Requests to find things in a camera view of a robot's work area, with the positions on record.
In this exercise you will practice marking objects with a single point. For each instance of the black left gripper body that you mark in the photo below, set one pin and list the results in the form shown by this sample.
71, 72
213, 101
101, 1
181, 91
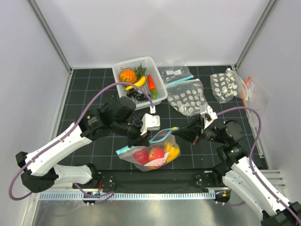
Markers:
128, 128

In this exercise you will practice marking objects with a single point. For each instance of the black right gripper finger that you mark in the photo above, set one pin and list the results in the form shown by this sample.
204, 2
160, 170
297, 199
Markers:
194, 125
185, 135

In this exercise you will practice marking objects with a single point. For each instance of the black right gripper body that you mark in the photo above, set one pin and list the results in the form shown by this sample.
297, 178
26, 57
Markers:
211, 133

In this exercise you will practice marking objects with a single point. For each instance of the red yellow toy apple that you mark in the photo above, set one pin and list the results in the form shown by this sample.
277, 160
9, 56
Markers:
156, 153

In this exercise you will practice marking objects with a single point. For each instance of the clear zip bag teal zipper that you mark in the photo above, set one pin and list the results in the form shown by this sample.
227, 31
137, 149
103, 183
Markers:
165, 135

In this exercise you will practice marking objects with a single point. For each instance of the yellow toy bell pepper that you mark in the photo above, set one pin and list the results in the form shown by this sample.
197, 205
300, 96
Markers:
173, 151

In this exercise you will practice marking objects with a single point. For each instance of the toy orange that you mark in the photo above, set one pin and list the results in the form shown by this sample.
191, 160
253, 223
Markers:
152, 168

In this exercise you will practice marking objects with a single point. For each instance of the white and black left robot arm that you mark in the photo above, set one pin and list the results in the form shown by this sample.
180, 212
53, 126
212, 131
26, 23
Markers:
41, 169

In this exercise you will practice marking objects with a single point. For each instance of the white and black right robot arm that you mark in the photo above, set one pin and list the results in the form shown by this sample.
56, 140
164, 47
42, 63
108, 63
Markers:
238, 172

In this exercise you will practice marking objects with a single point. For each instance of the white polka dot zip bag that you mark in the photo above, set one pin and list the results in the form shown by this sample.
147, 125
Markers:
187, 97

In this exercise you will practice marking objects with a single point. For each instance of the polka dot bag at right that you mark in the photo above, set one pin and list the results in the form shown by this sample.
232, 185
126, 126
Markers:
227, 85

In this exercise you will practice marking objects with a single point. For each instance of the clear bag blue zipper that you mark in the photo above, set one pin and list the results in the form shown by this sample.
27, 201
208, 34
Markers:
174, 74

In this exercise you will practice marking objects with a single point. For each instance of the clear bag orange zipper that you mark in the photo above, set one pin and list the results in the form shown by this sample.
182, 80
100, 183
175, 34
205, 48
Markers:
255, 96

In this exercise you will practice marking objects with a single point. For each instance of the black toy blackberry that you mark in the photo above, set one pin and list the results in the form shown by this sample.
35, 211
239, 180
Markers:
133, 93

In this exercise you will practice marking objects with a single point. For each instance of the yellow toy banana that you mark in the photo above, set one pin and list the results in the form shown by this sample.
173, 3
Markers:
139, 83

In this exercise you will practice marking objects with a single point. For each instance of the white plastic basket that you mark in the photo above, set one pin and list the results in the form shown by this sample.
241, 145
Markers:
149, 63

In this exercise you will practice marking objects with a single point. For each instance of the orange toy pineapple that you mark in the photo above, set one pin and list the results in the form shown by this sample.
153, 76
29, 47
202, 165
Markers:
132, 75

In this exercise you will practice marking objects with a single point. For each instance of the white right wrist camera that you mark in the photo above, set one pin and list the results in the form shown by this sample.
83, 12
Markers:
207, 115

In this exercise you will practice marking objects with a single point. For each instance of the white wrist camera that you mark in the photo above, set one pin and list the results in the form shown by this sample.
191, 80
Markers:
150, 123
207, 115

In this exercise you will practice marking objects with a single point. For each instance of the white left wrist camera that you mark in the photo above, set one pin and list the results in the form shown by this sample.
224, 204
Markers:
150, 123

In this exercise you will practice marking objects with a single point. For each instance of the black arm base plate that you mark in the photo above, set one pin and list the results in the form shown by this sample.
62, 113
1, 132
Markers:
158, 181

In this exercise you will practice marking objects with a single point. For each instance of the slotted grey cable duct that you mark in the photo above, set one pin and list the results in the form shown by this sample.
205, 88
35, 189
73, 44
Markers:
77, 195

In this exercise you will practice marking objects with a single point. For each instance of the right aluminium frame post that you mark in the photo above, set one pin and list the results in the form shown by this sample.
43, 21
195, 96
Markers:
256, 31

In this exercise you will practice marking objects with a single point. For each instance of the aluminium frame post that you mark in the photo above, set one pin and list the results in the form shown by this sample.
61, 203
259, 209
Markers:
47, 30
256, 31

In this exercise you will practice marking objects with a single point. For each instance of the left aluminium frame post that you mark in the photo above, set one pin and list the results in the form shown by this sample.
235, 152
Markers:
47, 30

